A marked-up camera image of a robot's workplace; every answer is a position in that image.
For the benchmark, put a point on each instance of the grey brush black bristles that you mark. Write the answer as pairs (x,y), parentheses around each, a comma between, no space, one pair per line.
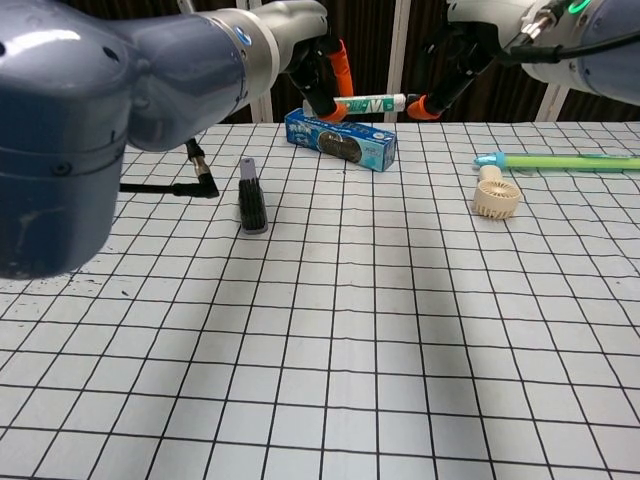
(252,210)

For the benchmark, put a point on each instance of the beige handheld fan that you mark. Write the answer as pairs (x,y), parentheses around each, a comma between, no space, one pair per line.
(496,199)

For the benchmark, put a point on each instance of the green blue water pump toy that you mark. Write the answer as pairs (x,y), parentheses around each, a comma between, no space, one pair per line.
(560,162)

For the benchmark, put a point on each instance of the black marker cap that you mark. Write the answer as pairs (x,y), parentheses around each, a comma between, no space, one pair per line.
(414,98)

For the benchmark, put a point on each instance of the white green marker body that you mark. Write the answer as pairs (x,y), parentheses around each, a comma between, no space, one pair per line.
(370,104)

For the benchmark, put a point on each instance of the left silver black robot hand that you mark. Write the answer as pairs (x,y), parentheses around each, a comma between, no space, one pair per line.
(300,25)

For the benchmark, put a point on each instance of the blue cookie box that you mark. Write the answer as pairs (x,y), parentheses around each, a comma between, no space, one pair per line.
(340,140)

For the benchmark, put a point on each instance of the white black checkered tablecloth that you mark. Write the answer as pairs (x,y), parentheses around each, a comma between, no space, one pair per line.
(350,325)

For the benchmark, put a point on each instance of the white screen frame post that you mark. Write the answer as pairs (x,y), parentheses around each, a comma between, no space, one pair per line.
(400,60)
(552,102)
(264,107)

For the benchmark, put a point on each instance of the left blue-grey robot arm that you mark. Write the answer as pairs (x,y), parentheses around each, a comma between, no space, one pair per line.
(100,100)

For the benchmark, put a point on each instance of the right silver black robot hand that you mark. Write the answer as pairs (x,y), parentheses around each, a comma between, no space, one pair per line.
(465,55)

